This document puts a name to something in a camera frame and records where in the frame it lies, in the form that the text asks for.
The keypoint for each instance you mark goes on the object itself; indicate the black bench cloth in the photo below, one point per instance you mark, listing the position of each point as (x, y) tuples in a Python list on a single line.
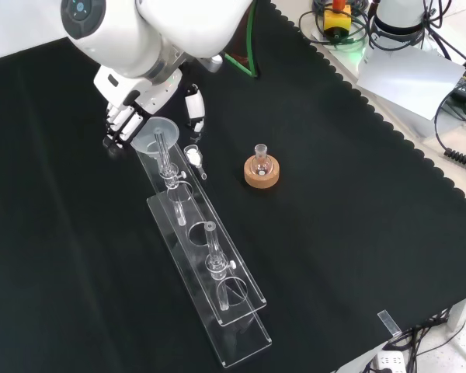
[(334, 233)]

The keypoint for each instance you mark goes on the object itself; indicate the translucent plastic funnel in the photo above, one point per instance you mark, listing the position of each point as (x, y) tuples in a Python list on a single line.
[(171, 130)]

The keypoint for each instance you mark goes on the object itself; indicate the yellow stop button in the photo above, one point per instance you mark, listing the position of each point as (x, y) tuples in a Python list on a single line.
[(336, 19)]

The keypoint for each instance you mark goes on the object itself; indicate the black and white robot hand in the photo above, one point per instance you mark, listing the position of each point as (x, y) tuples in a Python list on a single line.
[(112, 83)]

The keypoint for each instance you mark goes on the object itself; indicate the glass weighing funnel with powder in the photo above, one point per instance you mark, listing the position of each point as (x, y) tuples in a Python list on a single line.
[(193, 155)]

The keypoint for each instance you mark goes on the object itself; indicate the clear acrylic funnel stand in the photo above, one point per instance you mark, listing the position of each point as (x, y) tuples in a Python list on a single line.
[(233, 342)]

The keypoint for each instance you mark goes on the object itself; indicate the small round-bottom glass flask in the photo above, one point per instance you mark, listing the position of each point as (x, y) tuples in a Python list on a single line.
[(261, 149)]

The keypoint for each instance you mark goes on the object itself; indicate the clear cloth clip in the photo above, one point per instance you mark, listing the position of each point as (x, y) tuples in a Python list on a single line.
[(388, 322)]

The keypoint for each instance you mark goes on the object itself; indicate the white power strip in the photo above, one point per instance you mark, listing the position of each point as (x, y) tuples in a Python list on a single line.
[(390, 359)]

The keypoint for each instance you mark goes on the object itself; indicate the pale board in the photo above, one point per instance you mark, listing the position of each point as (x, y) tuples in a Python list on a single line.
[(407, 77)]

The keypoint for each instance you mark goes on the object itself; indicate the white table leg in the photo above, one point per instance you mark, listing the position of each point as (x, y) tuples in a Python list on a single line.
[(464, 318)]

